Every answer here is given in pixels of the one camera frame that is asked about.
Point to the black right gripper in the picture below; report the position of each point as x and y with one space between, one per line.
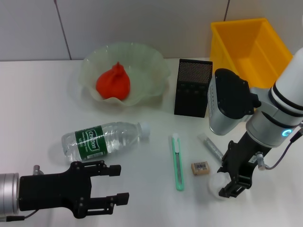
241 158

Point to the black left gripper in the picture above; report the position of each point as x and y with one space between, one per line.
52 191

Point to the white paper ball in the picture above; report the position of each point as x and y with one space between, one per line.
216 184

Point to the clear water bottle green label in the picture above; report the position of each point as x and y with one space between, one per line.
99 142

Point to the green utility knife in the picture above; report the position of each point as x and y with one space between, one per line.
178 163

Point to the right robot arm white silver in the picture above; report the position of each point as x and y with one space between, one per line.
284 94

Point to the beige eraser with barcode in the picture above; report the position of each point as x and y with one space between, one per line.
200 168

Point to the silver pen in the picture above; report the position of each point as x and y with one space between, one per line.
210 145

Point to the black mesh pen holder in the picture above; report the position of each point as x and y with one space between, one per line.
193 94

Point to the green translucent fruit plate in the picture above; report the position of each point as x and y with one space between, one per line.
146 71

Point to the yellow plastic bin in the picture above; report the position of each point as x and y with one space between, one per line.
248 42

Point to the right wrist silver camera housing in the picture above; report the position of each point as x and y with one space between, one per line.
227 99

